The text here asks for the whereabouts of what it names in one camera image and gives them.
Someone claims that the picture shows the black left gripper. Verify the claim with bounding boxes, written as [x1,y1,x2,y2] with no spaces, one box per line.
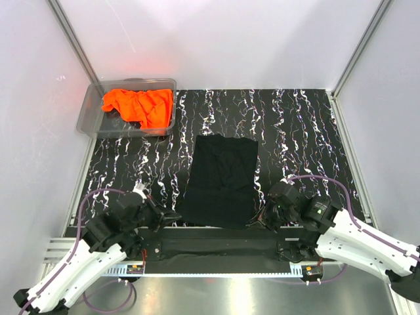
[123,194,181,232]

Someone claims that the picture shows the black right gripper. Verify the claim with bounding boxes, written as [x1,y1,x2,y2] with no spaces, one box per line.
[247,197,298,233]

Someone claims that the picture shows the black t shirt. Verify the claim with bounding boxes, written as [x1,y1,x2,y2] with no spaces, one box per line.
[178,135,259,230]

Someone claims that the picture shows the clear plastic bin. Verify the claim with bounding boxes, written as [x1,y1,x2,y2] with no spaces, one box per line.
[77,79,177,138]

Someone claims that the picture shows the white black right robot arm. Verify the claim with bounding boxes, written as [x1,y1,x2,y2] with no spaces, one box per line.
[258,181,419,303]

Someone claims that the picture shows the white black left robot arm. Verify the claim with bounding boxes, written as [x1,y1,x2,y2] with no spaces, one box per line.
[13,184,181,314]

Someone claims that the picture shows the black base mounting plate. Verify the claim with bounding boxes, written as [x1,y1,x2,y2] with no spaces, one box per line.
[138,226,315,277]

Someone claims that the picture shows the right black connector box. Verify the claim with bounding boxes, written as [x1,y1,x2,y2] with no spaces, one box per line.
[302,265,324,285]

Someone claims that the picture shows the orange t shirt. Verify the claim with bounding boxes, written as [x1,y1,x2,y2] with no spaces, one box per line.
[102,89,174,129]

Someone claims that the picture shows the white slotted cable duct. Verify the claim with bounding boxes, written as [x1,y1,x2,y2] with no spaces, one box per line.
[102,264,142,278]

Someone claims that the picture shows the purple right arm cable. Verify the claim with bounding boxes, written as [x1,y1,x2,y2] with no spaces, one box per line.
[270,174,420,285]

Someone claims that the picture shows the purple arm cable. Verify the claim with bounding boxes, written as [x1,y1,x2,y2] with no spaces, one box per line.
[270,174,420,285]
[18,188,137,315]

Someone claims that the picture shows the aluminium front rail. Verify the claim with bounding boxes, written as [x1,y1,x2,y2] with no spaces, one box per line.
[44,238,75,263]

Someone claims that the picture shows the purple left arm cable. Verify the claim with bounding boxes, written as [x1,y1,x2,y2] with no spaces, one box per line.
[18,188,137,315]

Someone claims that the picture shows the right aluminium frame post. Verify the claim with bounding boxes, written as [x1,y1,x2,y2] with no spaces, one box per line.
[330,0,394,99]

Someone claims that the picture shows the aluminium frame post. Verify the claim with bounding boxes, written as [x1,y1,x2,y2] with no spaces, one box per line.
[46,0,99,83]
[330,0,394,99]

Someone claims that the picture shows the left aluminium frame post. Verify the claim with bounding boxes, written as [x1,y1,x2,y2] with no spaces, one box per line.
[46,0,99,83]

